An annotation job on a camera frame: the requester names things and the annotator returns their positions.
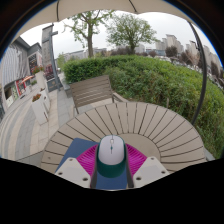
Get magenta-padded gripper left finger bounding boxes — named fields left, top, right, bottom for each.
left=54, top=143, right=99, bottom=190

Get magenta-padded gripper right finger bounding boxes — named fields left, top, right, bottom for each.
left=124, top=143, right=171, bottom=189

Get white and teal computer mouse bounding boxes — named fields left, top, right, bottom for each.
left=95, top=134, right=128, bottom=179

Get blue mouse pad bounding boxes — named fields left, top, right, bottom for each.
left=54, top=137, right=129, bottom=190

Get white flower planter box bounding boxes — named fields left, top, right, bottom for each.
left=31, top=65, right=48, bottom=93
left=30, top=93, right=52, bottom=126

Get wooden slat chair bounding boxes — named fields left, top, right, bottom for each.
left=69, top=75, right=129, bottom=116

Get green hedge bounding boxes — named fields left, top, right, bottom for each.
left=61, top=54, right=224, bottom=159

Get dark curved parasol pole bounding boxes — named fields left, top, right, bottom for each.
left=188, top=21, right=208, bottom=126

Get grey shopfront building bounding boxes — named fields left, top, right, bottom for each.
left=0, top=36, right=43, bottom=111

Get dark sign pillar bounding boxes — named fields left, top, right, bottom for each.
left=41, top=23, right=63, bottom=93

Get distant apartment buildings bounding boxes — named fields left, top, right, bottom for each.
left=154, top=33, right=222, bottom=68

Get sparse-leaved tree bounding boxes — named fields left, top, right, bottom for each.
left=63, top=9, right=114, bottom=59

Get dense-leaved tree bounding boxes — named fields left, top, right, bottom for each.
left=106, top=13, right=158, bottom=56

